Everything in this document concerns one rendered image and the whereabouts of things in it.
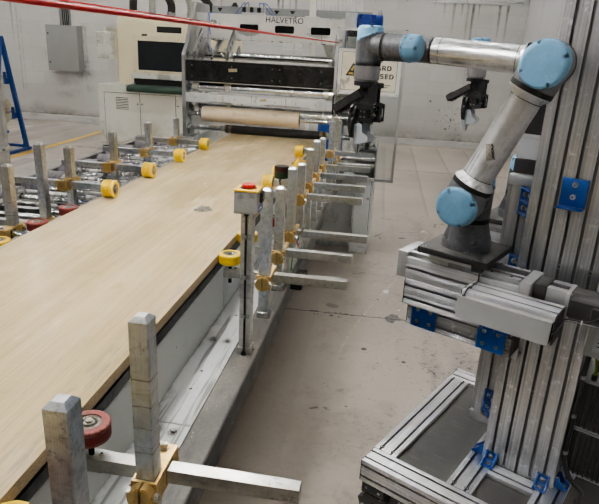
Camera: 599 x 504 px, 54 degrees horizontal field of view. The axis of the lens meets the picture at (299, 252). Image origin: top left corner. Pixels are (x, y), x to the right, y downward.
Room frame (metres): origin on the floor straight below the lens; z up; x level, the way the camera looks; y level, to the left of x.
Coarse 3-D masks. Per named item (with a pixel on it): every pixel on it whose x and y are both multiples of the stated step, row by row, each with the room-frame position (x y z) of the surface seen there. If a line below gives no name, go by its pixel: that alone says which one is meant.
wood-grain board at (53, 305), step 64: (128, 192) 2.73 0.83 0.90; (192, 192) 2.80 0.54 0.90; (0, 256) 1.80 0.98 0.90; (64, 256) 1.83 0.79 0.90; (128, 256) 1.87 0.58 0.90; (192, 256) 1.90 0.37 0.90; (0, 320) 1.35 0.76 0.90; (64, 320) 1.37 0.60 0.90; (128, 320) 1.39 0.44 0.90; (0, 384) 1.06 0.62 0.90; (64, 384) 1.07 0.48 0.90; (0, 448) 0.86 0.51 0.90
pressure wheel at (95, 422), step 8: (88, 416) 0.96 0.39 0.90; (96, 416) 0.96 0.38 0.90; (104, 416) 0.96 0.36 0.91; (88, 424) 0.94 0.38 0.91; (96, 424) 0.94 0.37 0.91; (104, 424) 0.94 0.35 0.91; (88, 432) 0.91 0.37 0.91; (96, 432) 0.91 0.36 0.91; (104, 432) 0.93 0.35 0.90; (88, 440) 0.91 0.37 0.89; (96, 440) 0.91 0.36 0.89; (104, 440) 0.92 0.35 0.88; (88, 448) 0.91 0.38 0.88
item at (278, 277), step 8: (224, 272) 1.92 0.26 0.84; (232, 272) 1.91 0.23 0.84; (256, 272) 1.91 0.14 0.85; (280, 272) 1.92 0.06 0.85; (280, 280) 1.89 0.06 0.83; (288, 280) 1.89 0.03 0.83; (296, 280) 1.88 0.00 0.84; (304, 280) 1.88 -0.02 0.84; (312, 280) 1.88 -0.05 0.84; (320, 280) 1.87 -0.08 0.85; (328, 280) 1.87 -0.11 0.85; (336, 280) 1.87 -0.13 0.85; (344, 280) 1.87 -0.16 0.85; (336, 288) 1.86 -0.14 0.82; (344, 288) 1.86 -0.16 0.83
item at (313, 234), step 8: (272, 232) 2.40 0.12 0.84; (304, 232) 2.39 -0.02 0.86; (312, 232) 2.38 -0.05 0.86; (320, 232) 2.38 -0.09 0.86; (328, 232) 2.39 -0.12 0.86; (336, 232) 2.39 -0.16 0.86; (336, 240) 2.37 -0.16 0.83; (344, 240) 2.36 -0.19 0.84; (352, 240) 2.36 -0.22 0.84; (360, 240) 2.35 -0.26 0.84
